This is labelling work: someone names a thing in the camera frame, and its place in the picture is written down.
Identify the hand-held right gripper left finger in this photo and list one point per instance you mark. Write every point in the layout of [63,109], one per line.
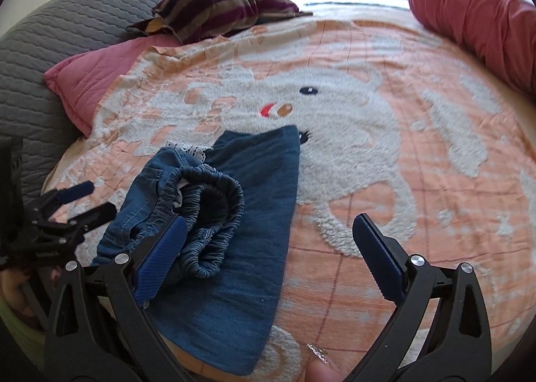
[163,252]

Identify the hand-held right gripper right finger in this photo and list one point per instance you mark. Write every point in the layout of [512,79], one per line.
[377,250]

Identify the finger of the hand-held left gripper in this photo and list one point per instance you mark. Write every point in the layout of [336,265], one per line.
[75,192]
[94,216]

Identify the blue denim pants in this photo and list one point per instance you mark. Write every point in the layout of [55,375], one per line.
[251,198]

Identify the person's left hand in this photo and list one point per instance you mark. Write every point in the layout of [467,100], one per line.
[12,294]

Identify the orange and white printed blanket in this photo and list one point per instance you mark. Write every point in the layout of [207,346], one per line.
[418,181]

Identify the pink pillow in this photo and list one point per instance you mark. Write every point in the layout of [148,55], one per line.
[92,72]

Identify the grey quilted headboard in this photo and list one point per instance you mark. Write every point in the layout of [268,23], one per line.
[63,22]

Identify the purple striped pillow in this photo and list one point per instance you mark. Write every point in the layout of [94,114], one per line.
[209,9]

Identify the white bed sheet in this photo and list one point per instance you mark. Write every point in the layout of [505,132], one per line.
[356,1]

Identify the red bolster pillow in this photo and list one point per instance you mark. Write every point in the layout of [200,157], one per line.
[481,18]

